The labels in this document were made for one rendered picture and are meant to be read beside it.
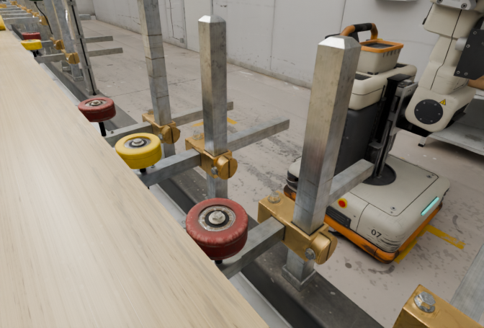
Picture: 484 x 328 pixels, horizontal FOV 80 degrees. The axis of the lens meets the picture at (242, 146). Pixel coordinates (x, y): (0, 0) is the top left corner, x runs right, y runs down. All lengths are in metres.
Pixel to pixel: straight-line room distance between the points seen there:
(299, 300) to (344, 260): 1.03
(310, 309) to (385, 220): 0.94
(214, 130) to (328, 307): 0.37
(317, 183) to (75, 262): 0.31
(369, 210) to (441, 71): 0.65
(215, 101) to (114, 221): 0.27
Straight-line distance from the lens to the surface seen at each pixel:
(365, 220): 1.47
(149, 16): 0.73
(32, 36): 1.96
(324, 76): 0.35
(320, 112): 0.37
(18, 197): 0.51
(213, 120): 0.56
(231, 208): 0.39
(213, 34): 0.52
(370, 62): 1.45
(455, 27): 1.36
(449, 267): 1.79
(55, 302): 0.36
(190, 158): 0.62
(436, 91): 1.36
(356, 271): 1.56
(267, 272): 0.59
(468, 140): 2.82
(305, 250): 0.48
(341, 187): 0.60
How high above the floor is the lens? 1.17
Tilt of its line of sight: 30 degrees down
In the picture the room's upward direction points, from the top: 1 degrees clockwise
